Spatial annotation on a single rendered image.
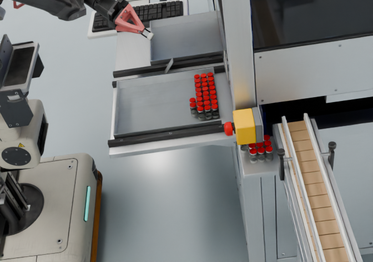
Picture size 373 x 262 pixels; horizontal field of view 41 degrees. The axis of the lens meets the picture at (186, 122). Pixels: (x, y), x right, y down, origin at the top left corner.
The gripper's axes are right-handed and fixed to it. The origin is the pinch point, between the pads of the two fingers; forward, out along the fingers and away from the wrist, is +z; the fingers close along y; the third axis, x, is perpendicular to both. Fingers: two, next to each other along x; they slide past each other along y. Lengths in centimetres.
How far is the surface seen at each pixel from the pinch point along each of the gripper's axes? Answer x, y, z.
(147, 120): -15.4, -25.9, 14.1
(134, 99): -10.4, -32.8, 5.7
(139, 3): 39, -80, -25
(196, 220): -25, -107, 53
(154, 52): 11.4, -44.7, -0.4
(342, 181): 6, -29, 80
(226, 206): -12, -107, 62
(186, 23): 31, -50, 2
